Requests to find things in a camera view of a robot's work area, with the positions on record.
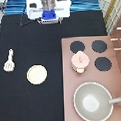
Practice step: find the pink pot lid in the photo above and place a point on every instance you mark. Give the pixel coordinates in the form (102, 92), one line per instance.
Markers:
(80, 57)

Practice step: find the cream round plate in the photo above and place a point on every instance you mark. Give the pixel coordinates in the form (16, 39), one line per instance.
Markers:
(36, 74)

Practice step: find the cream slotted spatula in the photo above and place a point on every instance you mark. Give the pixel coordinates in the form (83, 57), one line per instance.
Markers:
(9, 65)

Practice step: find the pink pot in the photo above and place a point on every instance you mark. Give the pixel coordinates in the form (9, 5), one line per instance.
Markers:
(79, 67)

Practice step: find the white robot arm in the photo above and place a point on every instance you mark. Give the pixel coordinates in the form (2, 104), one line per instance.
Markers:
(48, 10)

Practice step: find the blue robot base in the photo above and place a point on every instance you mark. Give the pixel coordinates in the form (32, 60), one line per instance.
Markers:
(48, 16)

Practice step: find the pink toy stove top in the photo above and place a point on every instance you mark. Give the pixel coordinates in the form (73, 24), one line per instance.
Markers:
(91, 79)

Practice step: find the grey frying pan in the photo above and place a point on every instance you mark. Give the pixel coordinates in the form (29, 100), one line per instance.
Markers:
(94, 102)

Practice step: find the black table mat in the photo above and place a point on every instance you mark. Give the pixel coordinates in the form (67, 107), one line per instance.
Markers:
(38, 44)

